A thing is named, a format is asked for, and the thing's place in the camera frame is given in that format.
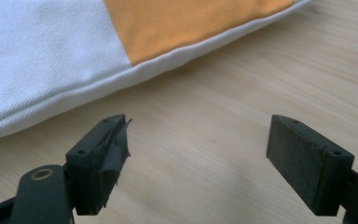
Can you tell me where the white and orange garment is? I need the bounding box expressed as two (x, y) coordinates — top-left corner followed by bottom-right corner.
(0, 0), (318, 144)

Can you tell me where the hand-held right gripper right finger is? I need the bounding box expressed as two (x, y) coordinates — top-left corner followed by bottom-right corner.
(266, 114), (355, 217)

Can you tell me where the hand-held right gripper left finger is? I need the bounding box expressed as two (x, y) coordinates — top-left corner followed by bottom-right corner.
(64, 113), (133, 217)

